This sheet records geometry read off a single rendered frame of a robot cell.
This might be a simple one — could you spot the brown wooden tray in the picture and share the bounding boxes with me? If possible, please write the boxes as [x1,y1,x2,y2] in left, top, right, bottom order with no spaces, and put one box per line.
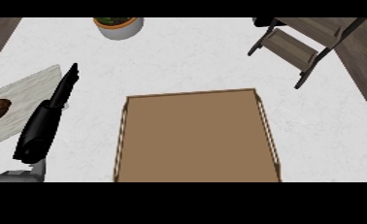
[112,87,282,183]

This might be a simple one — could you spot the tiered basket with wooden shelves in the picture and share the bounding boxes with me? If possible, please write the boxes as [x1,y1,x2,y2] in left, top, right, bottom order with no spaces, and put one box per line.
[247,16,367,90]

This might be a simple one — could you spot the white potted plant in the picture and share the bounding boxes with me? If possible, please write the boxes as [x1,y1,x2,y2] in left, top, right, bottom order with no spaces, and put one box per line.
[91,16,145,41]

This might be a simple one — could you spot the pale marble cutting board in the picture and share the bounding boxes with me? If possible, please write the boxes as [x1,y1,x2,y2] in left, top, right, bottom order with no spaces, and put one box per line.
[0,64,69,143]

